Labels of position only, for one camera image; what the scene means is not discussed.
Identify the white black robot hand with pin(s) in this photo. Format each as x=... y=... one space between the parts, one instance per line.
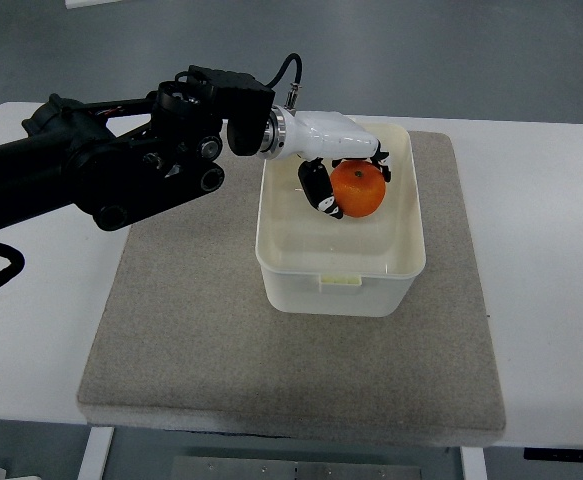
x=315 y=136

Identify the orange fruit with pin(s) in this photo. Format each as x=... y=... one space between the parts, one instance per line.
x=359 y=187

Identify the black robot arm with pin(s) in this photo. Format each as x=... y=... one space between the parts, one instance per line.
x=124 y=161

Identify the white plastic box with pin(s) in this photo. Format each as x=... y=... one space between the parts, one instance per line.
x=312 y=263

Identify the grey felt mat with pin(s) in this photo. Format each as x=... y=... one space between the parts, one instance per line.
x=188 y=339

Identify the white right table leg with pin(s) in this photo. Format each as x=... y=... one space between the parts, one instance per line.
x=473 y=463

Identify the white table leg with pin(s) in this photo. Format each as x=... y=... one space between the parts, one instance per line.
x=473 y=463
x=96 y=453

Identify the white left table leg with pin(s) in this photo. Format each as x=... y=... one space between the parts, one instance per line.
x=96 y=453

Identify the black table control panel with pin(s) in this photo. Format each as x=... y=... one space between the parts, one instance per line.
x=554 y=455

